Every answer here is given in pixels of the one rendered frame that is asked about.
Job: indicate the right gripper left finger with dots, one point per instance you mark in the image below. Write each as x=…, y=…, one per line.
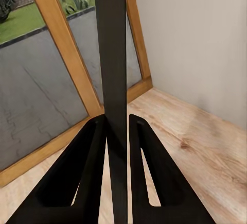
x=79, y=166

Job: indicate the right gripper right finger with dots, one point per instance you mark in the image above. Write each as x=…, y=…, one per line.
x=180, y=204

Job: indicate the poster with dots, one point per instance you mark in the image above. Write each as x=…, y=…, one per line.
x=111, y=26

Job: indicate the door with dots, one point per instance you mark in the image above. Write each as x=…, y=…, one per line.
x=50, y=76

